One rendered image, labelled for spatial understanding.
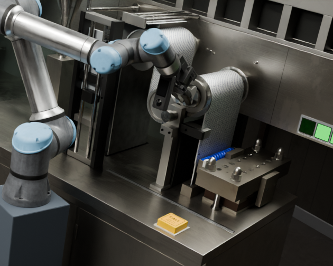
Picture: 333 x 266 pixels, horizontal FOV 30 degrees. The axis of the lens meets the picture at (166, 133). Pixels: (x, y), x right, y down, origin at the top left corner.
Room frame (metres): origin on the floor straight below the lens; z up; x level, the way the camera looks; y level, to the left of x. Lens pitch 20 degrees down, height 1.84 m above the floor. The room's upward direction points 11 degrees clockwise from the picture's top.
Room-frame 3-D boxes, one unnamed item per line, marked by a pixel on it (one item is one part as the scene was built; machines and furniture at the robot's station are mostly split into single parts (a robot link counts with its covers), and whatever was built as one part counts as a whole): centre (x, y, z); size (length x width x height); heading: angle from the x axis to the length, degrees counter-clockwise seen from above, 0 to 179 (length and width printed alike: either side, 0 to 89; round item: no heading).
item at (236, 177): (1.89, -0.25, 1.05); 0.04 x 0.04 x 0.04
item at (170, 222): (1.73, -0.07, 0.91); 0.07 x 0.07 x 0.02; 57
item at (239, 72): (2.22, -0.20, 1.25); 0.15 x 0.01 x 0.15; 57
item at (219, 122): (2.08, -0.18, 1.11); 0.23 x 0.01 x 0.18; 147
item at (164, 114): (1.96, 0.01, 1.18); 0.04 x 0.02 x 0.04; 57
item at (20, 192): (1.74, 0.40, 0.95); 0.15 x 0.15 x 0.10
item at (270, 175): (2.01, -0.39, 0.97); 0.10 x 0.03 x 0.11; 147
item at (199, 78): (2.01, -0.06, 1.25); 0.15 x 0.01 x 0.15; 57
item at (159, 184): (1.99, -0.01, 1.05); 0.06 x 0.05 x 0.31; 147
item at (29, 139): (1.75, 0.40, 1.07); 0.13 x 0.12 x 0.14; 165
